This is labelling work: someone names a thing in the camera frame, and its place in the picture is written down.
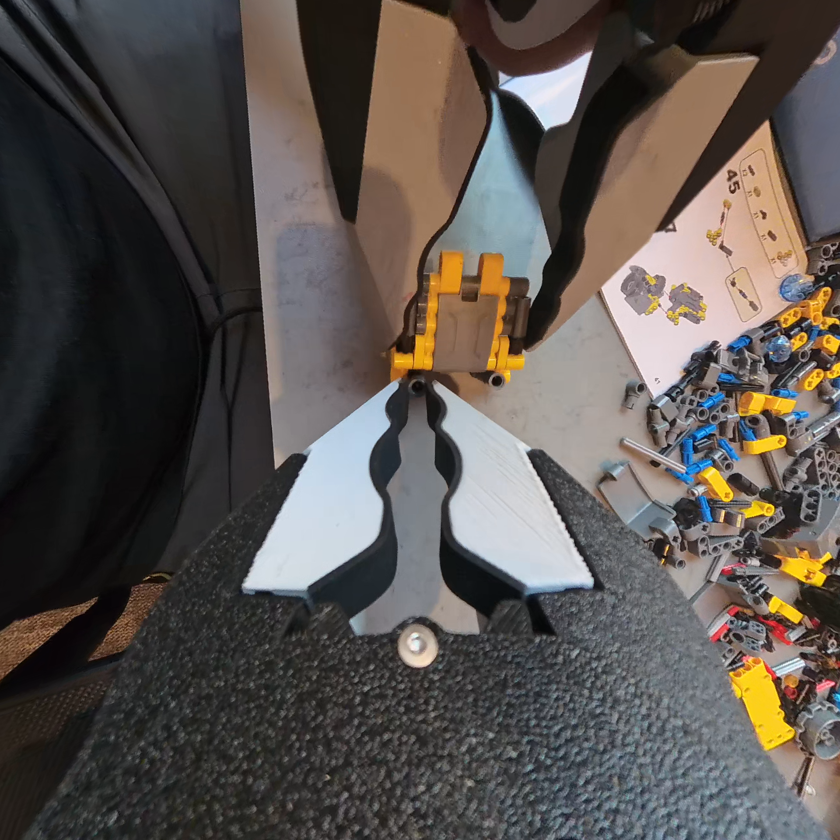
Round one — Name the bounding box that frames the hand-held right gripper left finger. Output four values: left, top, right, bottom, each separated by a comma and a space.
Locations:
241, 381, 410, 619

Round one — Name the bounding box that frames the grey toothed wheel hub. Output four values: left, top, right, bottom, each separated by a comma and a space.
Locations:
794, 699, 840, 752

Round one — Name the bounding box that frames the open instruction booklet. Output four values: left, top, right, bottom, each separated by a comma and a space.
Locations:
600, 147, 808, 398

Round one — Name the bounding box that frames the pile of building bricks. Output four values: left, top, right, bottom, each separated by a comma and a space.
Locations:
646, 243, 840, 795

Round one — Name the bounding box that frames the grey desk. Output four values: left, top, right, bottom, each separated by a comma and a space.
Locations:
239, 0, 840, 802

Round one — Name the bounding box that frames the person's dark sweater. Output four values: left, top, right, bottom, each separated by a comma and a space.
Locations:
0, 0, 277, 631

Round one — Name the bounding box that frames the grey curved panel piece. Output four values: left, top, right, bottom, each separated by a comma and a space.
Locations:
597, 459, 683, 542

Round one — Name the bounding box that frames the small yellow grey brick assembly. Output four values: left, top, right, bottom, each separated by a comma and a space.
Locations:
382, 251, 532, 388

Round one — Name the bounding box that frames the dark blue cardboard box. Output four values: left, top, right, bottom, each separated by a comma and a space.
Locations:
771, 39, 840, 244

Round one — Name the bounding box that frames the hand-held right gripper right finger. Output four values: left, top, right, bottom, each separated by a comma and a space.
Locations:
425, 381, 596, 619

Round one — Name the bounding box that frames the long yellow brick panel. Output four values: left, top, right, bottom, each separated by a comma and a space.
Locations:
728, 656, 798, 752

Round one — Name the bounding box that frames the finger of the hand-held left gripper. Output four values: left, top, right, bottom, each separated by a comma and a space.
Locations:
524, 10, 763, 352
356, 0, 494, 349

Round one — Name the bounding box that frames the person's left hand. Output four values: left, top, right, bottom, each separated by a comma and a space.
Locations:
453, 0, 614, 76

